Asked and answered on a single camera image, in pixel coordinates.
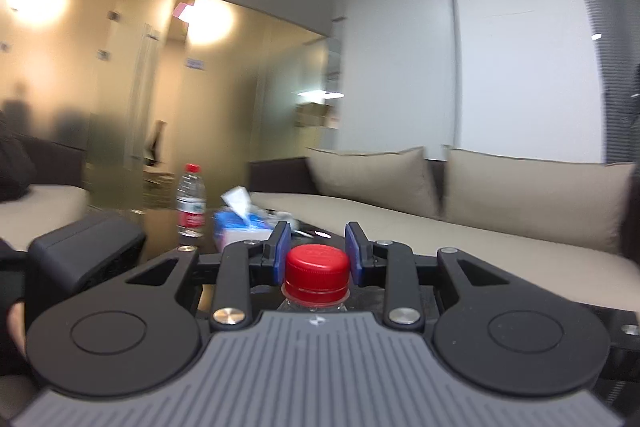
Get clear plastic water bottle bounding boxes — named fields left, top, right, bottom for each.
left=276, top=284, right=351, bottom=314
left=175, top=173, right=207, bottom=238

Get white and blue tissue box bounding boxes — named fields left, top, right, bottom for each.
left=213, top=186, right=275, bottom=253

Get beige sofa cushion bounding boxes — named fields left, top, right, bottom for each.
left=306, top=146, right=442, bottom=219
left=442, top=146, right=637, bottom=254

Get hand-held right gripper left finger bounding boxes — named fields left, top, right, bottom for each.
left=120, top=221, right=292, bottom=332

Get frosted glass door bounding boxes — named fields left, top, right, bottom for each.
left=84, top=21, right=168, bottom=214

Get beige and brown sofa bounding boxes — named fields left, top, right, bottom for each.
left=248, top=157, right=640, bottom=314
left=0, top=134, right=92, bottom=253

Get person's left hand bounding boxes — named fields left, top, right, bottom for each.
left=6, top=301, right=28, bottom=361

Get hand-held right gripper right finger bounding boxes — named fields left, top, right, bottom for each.
left=344, top=221, right=512, bottom=332

